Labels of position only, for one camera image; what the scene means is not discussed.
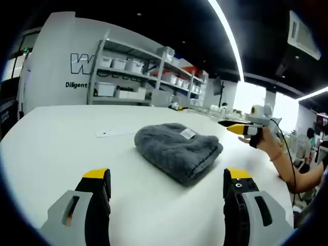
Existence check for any grey metal shelving unit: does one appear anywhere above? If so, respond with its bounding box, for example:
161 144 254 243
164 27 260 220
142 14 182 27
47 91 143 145
86 29 209 106

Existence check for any white flat strip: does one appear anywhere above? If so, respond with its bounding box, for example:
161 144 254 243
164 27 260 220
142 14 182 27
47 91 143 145
95 128 141 138

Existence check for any long ceiling light strip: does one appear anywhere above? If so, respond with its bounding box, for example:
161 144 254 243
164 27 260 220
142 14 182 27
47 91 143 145
207 0 245 82

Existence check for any grey towel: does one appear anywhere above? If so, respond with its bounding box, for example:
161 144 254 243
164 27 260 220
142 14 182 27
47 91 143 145
134 122 224 188

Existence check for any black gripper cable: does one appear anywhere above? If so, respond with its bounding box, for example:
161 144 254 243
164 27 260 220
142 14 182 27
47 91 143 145
271 118 299 208

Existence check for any yellow black tool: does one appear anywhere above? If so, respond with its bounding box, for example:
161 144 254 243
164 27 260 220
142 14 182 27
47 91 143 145
168 102 188 111

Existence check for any black monitor on stand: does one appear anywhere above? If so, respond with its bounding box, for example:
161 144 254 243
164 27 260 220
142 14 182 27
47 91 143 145
213 76 226 105

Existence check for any row of white storage bins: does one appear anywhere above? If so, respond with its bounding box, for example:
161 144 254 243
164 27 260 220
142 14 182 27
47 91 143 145
95 47 207 101

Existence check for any person's right hand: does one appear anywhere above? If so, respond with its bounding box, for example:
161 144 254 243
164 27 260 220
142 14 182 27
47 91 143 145
238 128 284 161

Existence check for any ceiling air conditioner unit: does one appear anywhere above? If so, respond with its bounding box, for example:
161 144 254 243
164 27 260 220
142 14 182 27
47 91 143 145
286 9 322 61

